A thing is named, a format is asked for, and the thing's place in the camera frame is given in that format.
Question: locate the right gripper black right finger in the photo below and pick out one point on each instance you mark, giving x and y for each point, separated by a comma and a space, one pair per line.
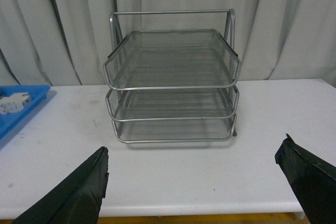
311, 179

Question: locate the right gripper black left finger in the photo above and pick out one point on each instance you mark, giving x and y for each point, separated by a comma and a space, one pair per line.
76, 199

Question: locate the silver mesh three-tier rack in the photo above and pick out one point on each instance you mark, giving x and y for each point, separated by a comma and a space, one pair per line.
173, 86

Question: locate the blue plastic tray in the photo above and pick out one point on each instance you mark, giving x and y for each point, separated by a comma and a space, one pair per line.
37, 93

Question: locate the white circuit breaker block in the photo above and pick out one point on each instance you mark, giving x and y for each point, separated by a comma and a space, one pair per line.
15, 103

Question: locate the grey curtain backdrop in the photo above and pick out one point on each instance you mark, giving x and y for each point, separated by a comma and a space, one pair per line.
66, 42

